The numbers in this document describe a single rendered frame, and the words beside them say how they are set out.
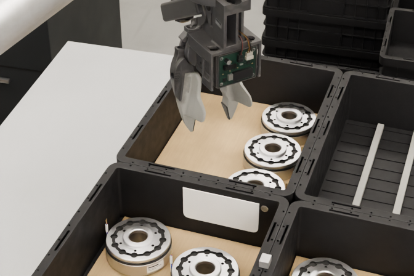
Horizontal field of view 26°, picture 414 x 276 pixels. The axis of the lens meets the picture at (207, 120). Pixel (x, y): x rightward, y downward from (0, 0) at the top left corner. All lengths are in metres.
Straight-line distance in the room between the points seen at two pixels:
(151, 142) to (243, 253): 0.28
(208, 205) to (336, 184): 0.27
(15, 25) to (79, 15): 2.10
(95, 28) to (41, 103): 1.09
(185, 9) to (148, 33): 2.61
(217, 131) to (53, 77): 0.57
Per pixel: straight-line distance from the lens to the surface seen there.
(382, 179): 1.60
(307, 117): 1.68
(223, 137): 1.68
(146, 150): 1.56
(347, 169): 1.62
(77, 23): 2.94
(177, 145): 1.66
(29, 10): 0.85
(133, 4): 3.96
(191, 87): 1.14
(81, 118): 1.97
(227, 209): 1.41
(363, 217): 1.36
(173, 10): 1.15
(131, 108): 2.00
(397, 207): 1.53
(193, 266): 1.36
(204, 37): 1.09
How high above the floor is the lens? 1.81
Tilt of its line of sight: 35 degrees down
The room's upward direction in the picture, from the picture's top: straight up
